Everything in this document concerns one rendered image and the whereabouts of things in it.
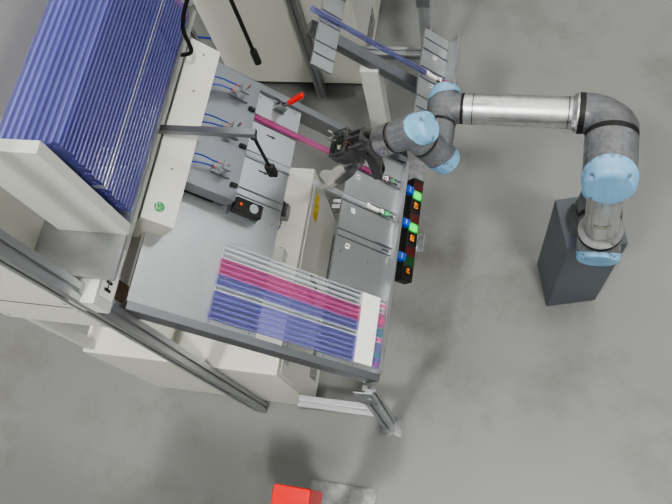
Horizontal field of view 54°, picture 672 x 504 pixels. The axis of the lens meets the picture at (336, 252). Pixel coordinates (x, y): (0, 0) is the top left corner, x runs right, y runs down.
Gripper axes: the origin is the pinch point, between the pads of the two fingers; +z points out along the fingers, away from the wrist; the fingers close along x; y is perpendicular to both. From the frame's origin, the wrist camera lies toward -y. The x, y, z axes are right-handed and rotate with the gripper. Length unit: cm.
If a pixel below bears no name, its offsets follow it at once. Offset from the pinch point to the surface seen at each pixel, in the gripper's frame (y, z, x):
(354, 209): -19.9, 6.6, 2.7
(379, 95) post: -31, 14, -46
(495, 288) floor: -112, 15, -6
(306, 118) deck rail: -0.9, 12.5, -18.9
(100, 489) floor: -35, 135, 90
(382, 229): -30.3, 4.2, 5.1
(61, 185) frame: 64, -7, 38
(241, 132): 33.0, -8.9, 11.0
